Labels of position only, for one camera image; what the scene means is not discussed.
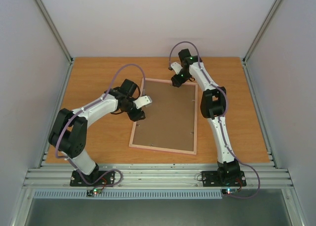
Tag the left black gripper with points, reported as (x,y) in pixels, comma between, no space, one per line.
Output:
(136,116)

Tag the aluminium corner post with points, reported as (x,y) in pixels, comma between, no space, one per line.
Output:
(53,29)
(264,26)

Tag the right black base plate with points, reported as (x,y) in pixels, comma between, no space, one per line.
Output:
(215,178)

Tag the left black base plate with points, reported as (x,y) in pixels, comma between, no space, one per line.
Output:
(108,177)

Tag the left controller board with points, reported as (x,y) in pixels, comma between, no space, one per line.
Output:
(95,192)

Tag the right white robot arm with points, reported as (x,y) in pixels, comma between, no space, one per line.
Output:
(213,108)

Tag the aluminium rail base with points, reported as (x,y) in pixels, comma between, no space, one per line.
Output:
(154,176)

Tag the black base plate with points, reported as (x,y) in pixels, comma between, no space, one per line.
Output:
(215,178)
(108,177)

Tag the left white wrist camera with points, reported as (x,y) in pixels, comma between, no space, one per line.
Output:
(142,101)

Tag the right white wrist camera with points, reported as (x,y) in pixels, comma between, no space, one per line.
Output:
(176,67)

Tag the right aluminium corner post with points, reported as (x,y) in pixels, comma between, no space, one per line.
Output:
(264,26)

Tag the controller board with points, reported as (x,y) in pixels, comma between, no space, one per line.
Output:
(95,192)
(230,191)

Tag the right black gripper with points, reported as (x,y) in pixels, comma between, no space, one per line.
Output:
(177,80)

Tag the grey slotted cable duct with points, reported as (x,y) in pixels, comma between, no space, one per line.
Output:
(128,194)

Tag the pink picture frame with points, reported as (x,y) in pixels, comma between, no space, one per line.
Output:
(196,124)

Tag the brown frame backing board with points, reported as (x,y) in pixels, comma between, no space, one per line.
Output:
(168,117)

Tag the left aluminium corner post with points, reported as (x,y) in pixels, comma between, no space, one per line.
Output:
(53,29)

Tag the right controller board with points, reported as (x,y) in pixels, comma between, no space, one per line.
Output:
(230,191)

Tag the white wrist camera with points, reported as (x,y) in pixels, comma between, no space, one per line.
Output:
(176,67)
(142,101)

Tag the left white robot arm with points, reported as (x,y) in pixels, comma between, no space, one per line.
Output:
(69,131)

